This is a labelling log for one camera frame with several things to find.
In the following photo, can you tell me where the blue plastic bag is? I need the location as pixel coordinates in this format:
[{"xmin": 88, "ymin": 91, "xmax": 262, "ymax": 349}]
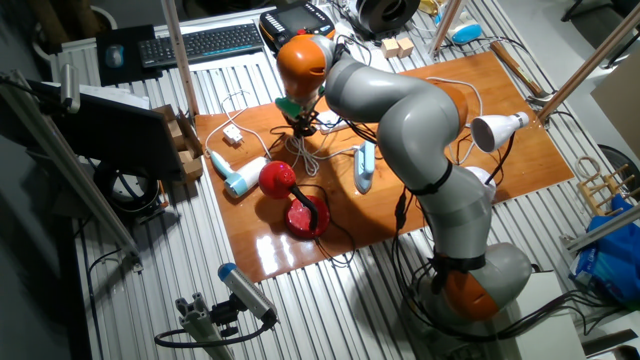
[{"xmin": 569, "ymin": 193, "xmax": 640, "ymax": 306}]

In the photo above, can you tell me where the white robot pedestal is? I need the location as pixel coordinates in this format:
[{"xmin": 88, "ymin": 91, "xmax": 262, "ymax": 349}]
[{"xmin": 507, "ymin": 272, "xmax": 586, "ymax": 360}]

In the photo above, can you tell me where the black filament spool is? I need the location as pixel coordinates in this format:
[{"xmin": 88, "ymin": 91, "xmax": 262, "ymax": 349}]
[{"xmin": 355, "ymin": 0, "xmax": 421, "ymax": 35}]

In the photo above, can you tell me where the light blue travel iron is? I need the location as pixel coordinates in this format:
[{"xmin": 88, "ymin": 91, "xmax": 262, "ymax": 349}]
[{"xmin": 352, "ymin": 138, "xmax": 377, "ymax": 195}]

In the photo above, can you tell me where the wooden handled tool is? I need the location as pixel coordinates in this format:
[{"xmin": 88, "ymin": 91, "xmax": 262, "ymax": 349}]
[{"xmin": 489, "ymin": 40, "xmax": 557, "ymax": 107}]

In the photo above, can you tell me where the white blue hair dryer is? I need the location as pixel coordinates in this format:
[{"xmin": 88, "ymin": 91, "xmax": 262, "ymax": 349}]
[{"xmin": 207, "ymin": 148, "xmax": 271, "ymax": 199}]

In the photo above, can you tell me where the red desk lamp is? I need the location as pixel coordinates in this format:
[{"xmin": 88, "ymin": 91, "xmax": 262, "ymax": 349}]
[{"xmin": 257, "ymin": 160, "xmax": 332, "ymax": 240}]

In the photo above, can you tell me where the grey cylindrical webcam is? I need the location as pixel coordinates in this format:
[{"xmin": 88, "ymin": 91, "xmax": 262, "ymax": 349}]
[{"xmin": 59, "ymin": 63, "xmax": 81, "ymax": 114}]

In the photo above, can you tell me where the black cable reel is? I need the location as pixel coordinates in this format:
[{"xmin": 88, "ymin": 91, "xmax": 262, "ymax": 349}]
[{"xmin": 93, "ymin": 159, "xmax": 169, "ymax": 219}]

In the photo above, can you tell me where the thin black cord with switch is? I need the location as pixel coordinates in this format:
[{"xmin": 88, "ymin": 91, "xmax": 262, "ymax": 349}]
[{"xmin": 447, "ymin": 130, "xmax": 517, "ymax": 187}]

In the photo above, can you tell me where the wooden peg rack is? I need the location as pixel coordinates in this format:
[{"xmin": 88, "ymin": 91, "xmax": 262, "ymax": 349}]
[{"xmin": 575, "ymin": 163, "xmax": 640, "ymax": 217}]

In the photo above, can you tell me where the black office chair base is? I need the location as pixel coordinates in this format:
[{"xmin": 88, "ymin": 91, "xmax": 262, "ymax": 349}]
[{"xmin": 560, "ymin": 0, "xmax": 640, "ymax": 70}]

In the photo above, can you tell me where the white power strip cord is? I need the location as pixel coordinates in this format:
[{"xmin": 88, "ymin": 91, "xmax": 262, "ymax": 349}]
[{"xmin": 424, "ymin": 75, "xmax": 485, "ymax": 166}]

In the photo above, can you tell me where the white cylindrical device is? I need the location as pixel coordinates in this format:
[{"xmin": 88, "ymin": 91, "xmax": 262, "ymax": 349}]
[{"xmin": 469, "ymin": 111, "xmax": 530, "ymax": 154}]

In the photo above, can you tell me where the black camera cable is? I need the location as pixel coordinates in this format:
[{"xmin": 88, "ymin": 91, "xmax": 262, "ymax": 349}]
[{"xmin": 153, "ymin": 319, "xmax": 275, "ymax": 349}]

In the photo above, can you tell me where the black monitor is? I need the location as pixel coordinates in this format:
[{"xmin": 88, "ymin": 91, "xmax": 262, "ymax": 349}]
[{"xmin": 27, "ymin": 79, "xmax": 185, "ymax": 182}]

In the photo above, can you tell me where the aluminium frame beam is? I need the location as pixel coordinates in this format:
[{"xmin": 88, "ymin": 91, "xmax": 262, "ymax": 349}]
[
  {"xmin": 0, "ymin": 69, "xmax": 144, "ymax": 271},
  {"xmin": 559, "ymin": 202, "xmax": 640, "ymax": 254}
]

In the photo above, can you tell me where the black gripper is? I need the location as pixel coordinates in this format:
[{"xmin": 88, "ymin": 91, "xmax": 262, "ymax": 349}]
[{"xmin": 287, "ymin": 111, "xmax": 321, "ymax": 140}]

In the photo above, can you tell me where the brown cardboard sheet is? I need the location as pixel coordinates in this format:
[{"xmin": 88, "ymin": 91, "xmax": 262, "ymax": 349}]
[{"xmin": 590, "ymin": 47, "xmax": 640, "ymax": 161}]

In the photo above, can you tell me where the grey computer mouse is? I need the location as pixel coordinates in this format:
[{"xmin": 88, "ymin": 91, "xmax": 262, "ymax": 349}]
[{"xmin": 104, "ymin": 43, "xmax": 125, "ymax": 69}]

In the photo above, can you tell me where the orange wooden board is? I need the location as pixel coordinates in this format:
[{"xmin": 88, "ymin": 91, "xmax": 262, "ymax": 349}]
[{"xmin": 194, "ymin": 51, "xmax": 576, "ymax": 285}]

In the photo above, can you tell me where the light wooden post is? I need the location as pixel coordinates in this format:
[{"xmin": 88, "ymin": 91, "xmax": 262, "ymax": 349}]
[
  {"xmin": 429, "ymin": 0, "xmax": 464, "ymax": 54},
  {"xmin": 160, "ymin": 0, "xmax": 200, "ymax": 119},
  {"xmin": 535, "ymin": 2, "xmax": 640, "ymax": 124}
]

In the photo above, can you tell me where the grey camera with blue tip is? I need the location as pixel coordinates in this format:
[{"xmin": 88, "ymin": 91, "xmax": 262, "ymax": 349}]
[{"xmin": 217, "ymin": 262, "xmax": 279, "ymax": 325}]

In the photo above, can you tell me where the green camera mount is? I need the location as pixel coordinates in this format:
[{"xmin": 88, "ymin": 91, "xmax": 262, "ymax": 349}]
[{"xmin": 274, "ymin": 96, "xmax": 304, "ymax": 120}]

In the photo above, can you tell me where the short aluminium profile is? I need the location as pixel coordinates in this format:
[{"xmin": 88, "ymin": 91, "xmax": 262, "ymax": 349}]
[{"xmin": 174, "ymin": 292, "xmax": 236, "ymax": 360}]

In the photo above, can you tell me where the black orange teach pendant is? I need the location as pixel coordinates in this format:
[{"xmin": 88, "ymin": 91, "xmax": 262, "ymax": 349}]
[{"xmin": 258, "ymin": 1, "xmax": 337, "ymax": 54}]

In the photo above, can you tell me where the black keyboard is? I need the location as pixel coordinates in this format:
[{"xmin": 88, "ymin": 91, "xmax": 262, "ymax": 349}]
[{"xmin": 138, "ymin": 22, "xmax": 265, "ymax": 70}]

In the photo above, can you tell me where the black lamp cord with plug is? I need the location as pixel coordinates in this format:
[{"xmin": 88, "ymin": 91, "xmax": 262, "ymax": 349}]
[{"xmin": 268, "ymin": 124, "xmax": 357, "ymax": 268}]

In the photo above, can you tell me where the black mouse pad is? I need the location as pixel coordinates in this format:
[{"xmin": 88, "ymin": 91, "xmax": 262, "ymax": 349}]
[{"xmin": 95, "ymin": 24, "xmax": 164, "ymax": 87}]

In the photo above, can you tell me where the blue white plastic object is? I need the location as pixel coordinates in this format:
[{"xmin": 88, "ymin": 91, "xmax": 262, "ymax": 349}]
[{"xmin": 447, "ymin": 12, "xmax": 484, "ymax": 45}]

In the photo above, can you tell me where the braided cord with white plug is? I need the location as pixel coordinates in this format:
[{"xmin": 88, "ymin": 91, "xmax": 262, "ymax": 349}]
[{"xmin": 283, "ymin": 132, "xmax": 361, "ymax": 179}]

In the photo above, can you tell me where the beige rope ring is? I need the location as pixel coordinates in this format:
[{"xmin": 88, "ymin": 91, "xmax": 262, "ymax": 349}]
[{"xmin": 574, "ymin": 155, "xmax": 604, "ymax": 181}]

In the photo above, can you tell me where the black camera bracket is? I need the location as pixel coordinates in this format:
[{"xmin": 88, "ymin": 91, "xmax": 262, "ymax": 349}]
[{"xmin": 209, "ymin": 294, "xmax": 242, "ymax": 338}]

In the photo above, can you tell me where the white square plug adapter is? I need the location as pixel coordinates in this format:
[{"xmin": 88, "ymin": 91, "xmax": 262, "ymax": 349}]
[{"xmin": 222, "ymin": 123, "xmax": 245, "ymax": 146}]

